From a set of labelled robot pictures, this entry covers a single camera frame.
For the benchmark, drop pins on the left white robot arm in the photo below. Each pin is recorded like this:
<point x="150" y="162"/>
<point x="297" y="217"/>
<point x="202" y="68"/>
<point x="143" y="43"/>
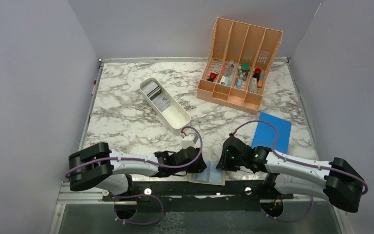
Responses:
<point x="98" y="166"/>

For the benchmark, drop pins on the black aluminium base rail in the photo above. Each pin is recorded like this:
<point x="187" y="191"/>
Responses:
<point x="181" y="196"/>

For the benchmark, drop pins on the white oblong plastic tray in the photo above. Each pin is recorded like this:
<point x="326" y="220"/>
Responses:
<point x="173" y="115"/>

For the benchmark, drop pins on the stack of cards in tray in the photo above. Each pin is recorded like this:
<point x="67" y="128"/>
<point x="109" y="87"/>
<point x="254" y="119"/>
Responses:
<point x="155" y="93"/>

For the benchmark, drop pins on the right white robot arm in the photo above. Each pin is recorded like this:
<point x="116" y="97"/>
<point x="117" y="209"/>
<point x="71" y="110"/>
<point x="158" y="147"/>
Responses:
<point x="335" y="181"/>

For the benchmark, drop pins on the red capped bottle right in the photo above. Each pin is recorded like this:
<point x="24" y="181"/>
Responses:
<point x="256" y="75"/>

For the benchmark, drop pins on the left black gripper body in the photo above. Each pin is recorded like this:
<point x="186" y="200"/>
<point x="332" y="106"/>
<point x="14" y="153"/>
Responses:
<point x="195" y="168"/>

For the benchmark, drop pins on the peach plastic desk organizer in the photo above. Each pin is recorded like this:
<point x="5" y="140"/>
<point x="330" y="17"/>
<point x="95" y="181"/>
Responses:
<point x="232" y="44"/>

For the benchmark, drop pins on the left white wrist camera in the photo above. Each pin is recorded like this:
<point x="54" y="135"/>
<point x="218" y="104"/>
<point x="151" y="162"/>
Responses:
<point x="189" y="140"/>

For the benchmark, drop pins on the green capped bottle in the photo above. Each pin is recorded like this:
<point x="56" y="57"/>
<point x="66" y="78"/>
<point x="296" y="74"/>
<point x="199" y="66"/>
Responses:
<point x="245" y="67"/>

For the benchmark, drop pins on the red capped black bottle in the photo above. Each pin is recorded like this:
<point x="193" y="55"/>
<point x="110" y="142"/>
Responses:
<point x="212" y="77"/>

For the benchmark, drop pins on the blue flat board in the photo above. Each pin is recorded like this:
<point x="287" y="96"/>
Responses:
<point x="264" y="134"/>

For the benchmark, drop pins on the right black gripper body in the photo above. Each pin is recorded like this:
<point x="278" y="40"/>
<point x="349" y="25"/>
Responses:
<point x="233" y="163"/>

